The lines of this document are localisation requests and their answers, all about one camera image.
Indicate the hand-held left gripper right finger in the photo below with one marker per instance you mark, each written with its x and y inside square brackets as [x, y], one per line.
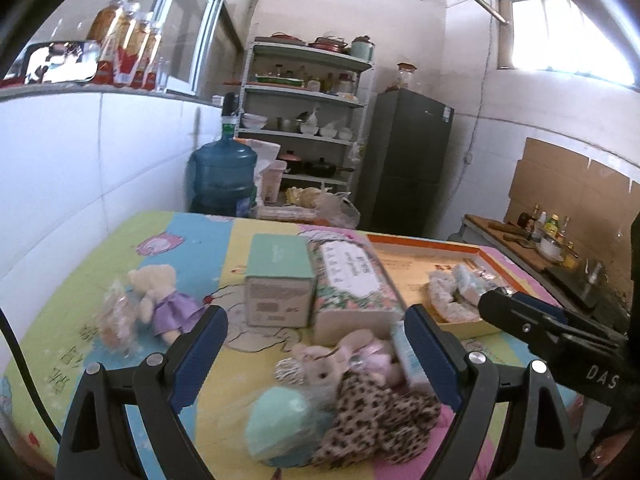
[430, 360]

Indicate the white bowl with rim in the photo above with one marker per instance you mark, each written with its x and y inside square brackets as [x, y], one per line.
[550, 249]

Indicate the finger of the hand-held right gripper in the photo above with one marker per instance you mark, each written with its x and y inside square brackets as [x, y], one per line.
[515, 322]
[550, 310]

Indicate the glass jar with lid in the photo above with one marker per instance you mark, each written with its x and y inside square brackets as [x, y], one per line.
[406, 77]

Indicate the metal kettle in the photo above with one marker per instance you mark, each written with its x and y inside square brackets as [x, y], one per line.
[593, 273]

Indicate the white teal tissue pack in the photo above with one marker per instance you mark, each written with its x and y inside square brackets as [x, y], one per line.
[401, 355]

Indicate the white sack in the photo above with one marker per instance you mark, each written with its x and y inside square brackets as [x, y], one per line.
[265, 152]

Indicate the metal cup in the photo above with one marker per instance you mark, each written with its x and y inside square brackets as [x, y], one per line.
[285, 124]

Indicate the white plastic bag of food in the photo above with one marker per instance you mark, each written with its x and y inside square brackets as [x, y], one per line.
[330, 207]

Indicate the row of condiment bottles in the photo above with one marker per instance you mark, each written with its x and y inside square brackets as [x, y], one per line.
[550, 225]

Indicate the flat red pan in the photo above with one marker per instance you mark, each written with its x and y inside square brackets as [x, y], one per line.
[282, 38]

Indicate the mint enamel canister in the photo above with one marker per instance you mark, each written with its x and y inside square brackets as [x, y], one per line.
[362, 50]

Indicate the pink white plastic container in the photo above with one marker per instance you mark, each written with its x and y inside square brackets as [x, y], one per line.
[272, 182]

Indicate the mint lid white box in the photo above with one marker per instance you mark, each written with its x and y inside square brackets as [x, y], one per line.
[280, 260]

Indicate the small white bowl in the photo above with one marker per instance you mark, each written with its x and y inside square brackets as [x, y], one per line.
[310, 129]
[345, 134]
[327, 132]

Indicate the floral tissue box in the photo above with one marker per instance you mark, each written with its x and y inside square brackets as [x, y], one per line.
[350, 280]

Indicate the orange shallow cardboard box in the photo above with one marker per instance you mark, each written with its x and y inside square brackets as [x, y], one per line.
[415, 270]

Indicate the bun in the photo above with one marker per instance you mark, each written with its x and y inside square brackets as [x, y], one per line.
[112, 320]

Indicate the wooden rolling pin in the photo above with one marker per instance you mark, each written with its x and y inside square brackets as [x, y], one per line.
[505, 229]

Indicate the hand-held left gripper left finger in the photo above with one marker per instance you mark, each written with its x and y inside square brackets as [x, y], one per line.
[202, 355]

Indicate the white teddy bear purple dress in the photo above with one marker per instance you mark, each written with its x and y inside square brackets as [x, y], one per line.
[155, 300]

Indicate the red lidded pot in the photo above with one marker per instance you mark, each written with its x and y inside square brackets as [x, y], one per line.
[327, 43]

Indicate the large white bowl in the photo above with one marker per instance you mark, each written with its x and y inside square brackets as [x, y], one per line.
[254, 121]

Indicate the red label drink bottle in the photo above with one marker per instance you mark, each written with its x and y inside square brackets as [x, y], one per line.
[141, 46]
[152, 56]
[127, 35]
[107, 20]

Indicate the row of glass jars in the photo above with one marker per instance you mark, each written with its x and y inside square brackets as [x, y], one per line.
[330, 82]

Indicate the black stove top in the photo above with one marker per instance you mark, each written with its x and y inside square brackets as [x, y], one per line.
[575, 287]

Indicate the hanging plastic bag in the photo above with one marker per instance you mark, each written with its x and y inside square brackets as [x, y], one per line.
[357, 153]

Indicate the cardboard sheet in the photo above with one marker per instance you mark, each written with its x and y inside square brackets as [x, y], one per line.
[565, 180]

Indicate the mint green plush in bag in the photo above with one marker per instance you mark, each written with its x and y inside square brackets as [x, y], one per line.
[280, 425]

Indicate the water jug pump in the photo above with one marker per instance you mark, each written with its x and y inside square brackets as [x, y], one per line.
[229, 115]

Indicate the red cooking pot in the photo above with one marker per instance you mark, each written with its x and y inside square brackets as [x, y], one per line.
[292, 161]

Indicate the green tray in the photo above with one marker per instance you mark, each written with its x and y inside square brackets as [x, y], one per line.
[280, 80]

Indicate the leopard print cloth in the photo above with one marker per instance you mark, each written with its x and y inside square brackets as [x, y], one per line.
[380, 415]

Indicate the clear drinking glass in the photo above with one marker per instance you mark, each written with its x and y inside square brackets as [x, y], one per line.
[162, 76]

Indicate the blue water jug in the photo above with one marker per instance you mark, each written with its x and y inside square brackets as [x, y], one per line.
[222, 175]

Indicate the white teal-print packet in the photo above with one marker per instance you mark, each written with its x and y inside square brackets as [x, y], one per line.
[467, 280]

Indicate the white floral cloth bundle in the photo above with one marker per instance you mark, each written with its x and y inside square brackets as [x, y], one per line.
[442, 301]

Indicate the dark refrigerator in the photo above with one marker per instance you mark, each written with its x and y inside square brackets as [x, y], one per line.
[407, 160]

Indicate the small high window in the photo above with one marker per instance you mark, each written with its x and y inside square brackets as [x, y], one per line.
[560, 35]

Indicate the rounded mirror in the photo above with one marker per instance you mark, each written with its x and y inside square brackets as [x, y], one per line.
[60, 62]

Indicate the zebra striped ball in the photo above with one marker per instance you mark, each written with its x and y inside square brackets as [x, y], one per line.
[288, 372]

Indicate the kitchen counter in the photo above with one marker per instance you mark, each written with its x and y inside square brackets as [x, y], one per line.
[485, 232]

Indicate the metal shelf rack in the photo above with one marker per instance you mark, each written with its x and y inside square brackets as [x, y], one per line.
[305, 97]

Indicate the colourful striped cartoon blanket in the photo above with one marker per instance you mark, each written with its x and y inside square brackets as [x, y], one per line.
[75, 275]

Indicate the pink plush rabbit in bag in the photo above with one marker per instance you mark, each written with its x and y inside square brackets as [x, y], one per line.
[345, 357]

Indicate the black frying pan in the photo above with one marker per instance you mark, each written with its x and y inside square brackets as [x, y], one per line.
[322, 166]

